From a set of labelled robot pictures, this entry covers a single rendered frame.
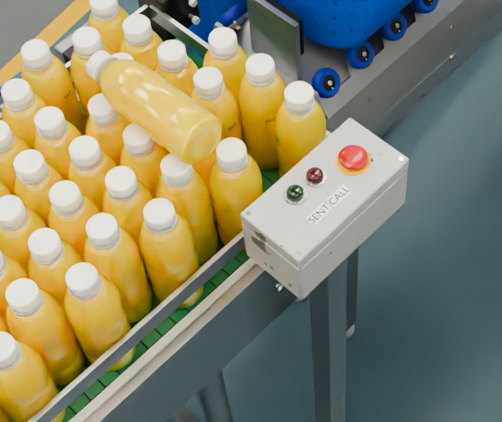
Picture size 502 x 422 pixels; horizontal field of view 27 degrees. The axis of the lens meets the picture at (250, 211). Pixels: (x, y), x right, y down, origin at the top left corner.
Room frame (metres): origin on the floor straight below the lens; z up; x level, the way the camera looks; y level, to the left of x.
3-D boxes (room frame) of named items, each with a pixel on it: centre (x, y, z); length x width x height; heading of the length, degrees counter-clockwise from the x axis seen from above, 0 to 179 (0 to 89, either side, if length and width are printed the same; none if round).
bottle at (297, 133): (0.87, -0.08, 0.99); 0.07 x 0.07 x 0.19
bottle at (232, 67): (0.98, 0.01, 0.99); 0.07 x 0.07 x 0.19
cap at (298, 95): (0.87, -0.08, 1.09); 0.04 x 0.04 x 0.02
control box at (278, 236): (0.72, -0.10, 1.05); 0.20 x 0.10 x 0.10; 129
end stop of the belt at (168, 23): (1.02, -0.01, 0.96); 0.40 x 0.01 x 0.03; 39
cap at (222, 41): (0.98, 0.01, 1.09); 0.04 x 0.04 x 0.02
